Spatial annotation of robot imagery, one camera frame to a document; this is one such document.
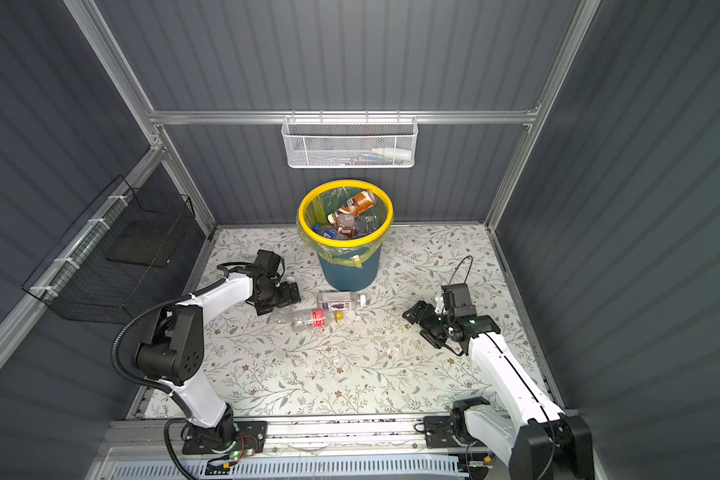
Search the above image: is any yellow bin liner bag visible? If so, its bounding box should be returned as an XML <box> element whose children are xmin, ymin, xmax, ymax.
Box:
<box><xmin>296</xmin><ymin>179</ymin><xmax>394</xmax><ymax>268</ymax></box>

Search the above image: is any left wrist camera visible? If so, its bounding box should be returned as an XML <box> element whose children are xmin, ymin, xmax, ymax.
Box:
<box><xmin>254</xmin><ymin>249</ymin><xmax>285</xmax><ymax>279</ymax></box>

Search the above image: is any pepsi label bottle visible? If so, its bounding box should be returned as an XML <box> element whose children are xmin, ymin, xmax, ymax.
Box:
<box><xmin>312</xmin><ymin>224</ymin><xmax>340</xmax><ymax>239</ymax></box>

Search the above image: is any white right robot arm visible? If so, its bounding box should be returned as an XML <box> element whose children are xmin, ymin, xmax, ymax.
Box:
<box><xmin>402</xmin><ymin>301</ymin><xmax>596</xmax><ymax>479</ymax></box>

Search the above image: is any white wire wall basket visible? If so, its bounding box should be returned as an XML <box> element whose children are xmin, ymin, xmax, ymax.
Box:
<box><xmin>281</xmin><ymin>117</ymin><xmax>419</xmax><ymax>169</ymax></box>

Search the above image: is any black wire wall basket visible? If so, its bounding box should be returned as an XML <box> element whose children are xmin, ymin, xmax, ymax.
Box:
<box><xmin>22</xmin><ymin>176</ymin><xmax>197</xmax><ymax>324</ymax></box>

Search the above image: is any clear unlabeled bottle white cap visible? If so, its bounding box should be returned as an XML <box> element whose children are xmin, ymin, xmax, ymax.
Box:
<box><xmin>355</xmin><ymin>214</ymin><xmax>383</xmax><ymax>237</ymax></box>

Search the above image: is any red label clear bottle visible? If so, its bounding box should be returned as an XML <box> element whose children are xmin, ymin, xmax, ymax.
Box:
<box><xmin>288</xmin><ymin>309</ymin><xmax>344</xmax><ymax>331</ymax></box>

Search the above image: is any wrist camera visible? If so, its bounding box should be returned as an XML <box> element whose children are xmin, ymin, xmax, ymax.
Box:
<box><xmin>441</xmin><ymin>283</ymin><xmax>476</xmax><ymax>319</ymax></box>
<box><xmin>254</xmin><ymin>249</ymin><xmax>285</xmax><ymax>279</ymax></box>

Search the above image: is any orange juice bottle red label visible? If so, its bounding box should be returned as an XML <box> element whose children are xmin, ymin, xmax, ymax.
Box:
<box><xmin>335</xmin><ymin>213</ymin><xmax>357</xmax><ymax>239</ymax></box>

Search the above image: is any white spray bottle in basket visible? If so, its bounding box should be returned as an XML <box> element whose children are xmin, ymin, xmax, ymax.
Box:
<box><xmin>371</xmin><ymin>147</ymin><xmax>414</xmax><ymax>163</ymax></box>

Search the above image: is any brown coffee bottle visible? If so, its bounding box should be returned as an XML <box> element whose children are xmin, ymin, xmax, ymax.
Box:
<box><xmin>336</xmin><ymin>190</ymin><xmax>377</xmax><ymax>216</ymax></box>

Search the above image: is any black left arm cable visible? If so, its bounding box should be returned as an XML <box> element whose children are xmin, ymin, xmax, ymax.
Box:
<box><xmin>110</xmin><ymin>261</ymin><xmax>259</xmax><ymax>480</ymax></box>

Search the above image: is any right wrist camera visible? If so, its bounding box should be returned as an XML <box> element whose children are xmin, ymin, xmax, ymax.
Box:
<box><xmin>441</xmin><ymin>283</ymin><xmax>476</xmax><ymax>319</ymax></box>

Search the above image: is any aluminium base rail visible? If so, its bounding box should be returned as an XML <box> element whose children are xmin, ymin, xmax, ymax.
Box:
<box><xmin>87</xmin><ymin>413</ymin><xmax>510</xmax><ymax>479</ymax></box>

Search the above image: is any teal ribbed waste bin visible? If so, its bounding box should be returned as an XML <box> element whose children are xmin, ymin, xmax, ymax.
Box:
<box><xmin>296</xmin><ymin>180</ymin><xmax>394</xmax><ymax>291</ymax></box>

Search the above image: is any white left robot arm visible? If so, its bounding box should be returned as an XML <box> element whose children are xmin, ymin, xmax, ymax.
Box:
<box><xmin>132</xmin><ymin>262</ymin><xmax>301</xmax><ymax>450</ymax></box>

